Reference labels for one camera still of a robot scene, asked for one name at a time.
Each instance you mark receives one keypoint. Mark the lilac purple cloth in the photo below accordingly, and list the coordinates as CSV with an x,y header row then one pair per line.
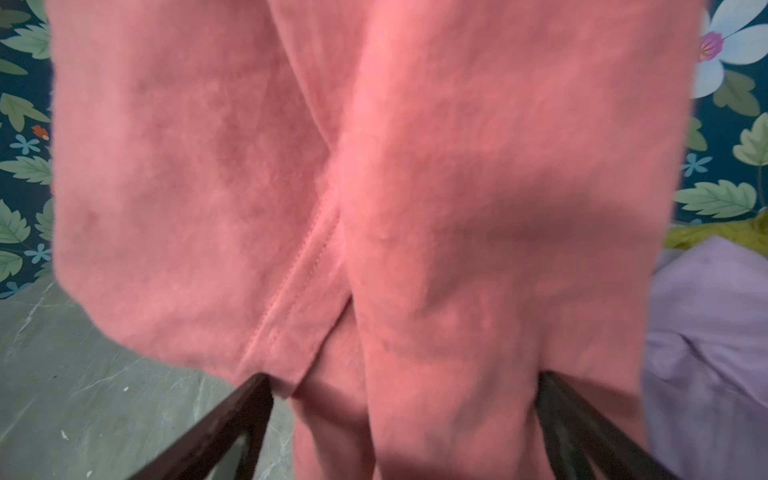
x,y
704,379

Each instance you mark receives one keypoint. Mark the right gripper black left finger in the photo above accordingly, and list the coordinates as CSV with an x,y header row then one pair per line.
x,y
231,436

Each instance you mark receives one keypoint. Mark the lime green cloth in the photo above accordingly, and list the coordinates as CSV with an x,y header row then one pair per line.
x,y
750,234

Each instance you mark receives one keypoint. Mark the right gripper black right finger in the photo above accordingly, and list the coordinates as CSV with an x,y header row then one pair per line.
x,y
580,442

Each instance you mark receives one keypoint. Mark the pink red cloth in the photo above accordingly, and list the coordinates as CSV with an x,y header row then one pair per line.
x,y
401,211

